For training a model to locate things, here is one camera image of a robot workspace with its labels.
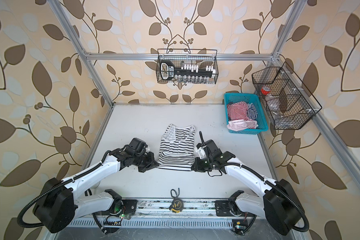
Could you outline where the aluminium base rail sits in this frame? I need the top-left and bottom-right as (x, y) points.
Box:
(51, 197), (301, 219)

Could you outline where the teal plastic basket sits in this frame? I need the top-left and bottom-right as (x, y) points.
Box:
(224, 93), (269, 135)

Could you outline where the red capped plastic bottle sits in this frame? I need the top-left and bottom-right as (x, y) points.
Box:
(261, 86), (281, 111)

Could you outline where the red white striped tank top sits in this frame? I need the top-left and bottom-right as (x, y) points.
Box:
(227, 102), (249, 121)

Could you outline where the pink white tank top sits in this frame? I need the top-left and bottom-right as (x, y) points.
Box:
(227, 119), (259, 132)

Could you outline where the back black wire basket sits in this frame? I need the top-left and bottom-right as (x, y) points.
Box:
(156, 48), (219, 85)

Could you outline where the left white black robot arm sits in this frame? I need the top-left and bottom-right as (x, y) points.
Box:
(17, 138), (159, 233)

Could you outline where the yellow black tape measure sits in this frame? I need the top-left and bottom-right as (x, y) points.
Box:
(169, 188), (184, 213)

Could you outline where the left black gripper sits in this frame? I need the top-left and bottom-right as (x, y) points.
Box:
(132, 150), (161, 171)

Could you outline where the right circuit board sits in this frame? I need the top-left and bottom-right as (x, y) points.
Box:
(232, 220), (248, 235)

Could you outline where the black white striped tank top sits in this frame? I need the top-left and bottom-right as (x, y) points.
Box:
(157, 124), (196, 172)

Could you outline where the right black wire basket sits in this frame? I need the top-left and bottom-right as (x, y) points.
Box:
(252, 63), (322, 130)

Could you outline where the black wire basket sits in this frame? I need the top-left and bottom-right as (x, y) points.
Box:
(252, 63), (322, 130)
(156, 48), (219, 85)

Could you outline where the black white tool set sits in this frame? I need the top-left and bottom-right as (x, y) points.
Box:
(156, 60), (218, 83)

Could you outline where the aluminium frame back bar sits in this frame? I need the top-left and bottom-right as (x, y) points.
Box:
(84, 52), (274, 61)

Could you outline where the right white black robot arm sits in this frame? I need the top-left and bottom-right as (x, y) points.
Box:
(192, 140), (310, 236)

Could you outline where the navy striped tank top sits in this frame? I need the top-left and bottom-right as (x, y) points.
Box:
(247, 104), (258, 121)

